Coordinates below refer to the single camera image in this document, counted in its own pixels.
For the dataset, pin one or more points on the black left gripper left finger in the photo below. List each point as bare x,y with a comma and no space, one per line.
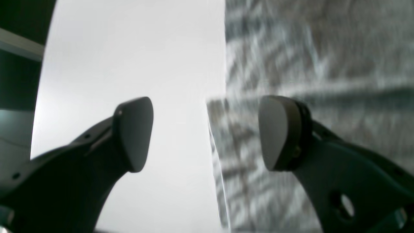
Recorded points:
65,189

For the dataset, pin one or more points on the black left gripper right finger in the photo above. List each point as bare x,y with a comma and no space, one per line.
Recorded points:
352,189

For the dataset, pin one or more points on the grey T-shirt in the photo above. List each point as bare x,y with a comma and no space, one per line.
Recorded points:
349,61

